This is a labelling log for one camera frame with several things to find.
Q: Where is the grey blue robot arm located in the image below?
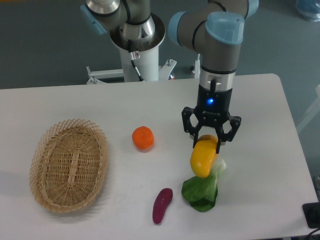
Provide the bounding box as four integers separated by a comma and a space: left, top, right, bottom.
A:
80, 0, 259, 146

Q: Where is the blue object on floor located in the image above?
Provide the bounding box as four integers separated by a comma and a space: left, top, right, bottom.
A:
295, 0, 320, 22

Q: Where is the green bok choy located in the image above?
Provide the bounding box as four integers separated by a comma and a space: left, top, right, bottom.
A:
181, 158, 227, 213

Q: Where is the purple sweet potato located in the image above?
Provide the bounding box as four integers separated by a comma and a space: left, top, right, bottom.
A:
152, 188, 173, 225

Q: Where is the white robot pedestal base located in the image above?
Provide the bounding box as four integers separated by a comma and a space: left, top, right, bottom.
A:
86, 13, 177, 85

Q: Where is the white frame at right edge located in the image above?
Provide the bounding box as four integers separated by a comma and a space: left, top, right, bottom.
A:
296, 84, 320, 134

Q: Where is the yellow mango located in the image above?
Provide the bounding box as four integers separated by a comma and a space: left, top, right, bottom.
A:
190, 134, 219, 178

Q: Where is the woven wicker basket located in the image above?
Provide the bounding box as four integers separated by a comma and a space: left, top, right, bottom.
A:
29, 118, 108, 213

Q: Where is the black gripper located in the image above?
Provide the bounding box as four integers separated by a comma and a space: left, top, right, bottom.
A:
181, 85, 242, 154

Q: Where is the black device at table edge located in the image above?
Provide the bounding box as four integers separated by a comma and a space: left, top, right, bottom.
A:
302, 202, 320, 229

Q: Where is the orange tangerine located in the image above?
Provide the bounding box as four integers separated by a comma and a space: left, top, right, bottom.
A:
131, 126, 155, 150

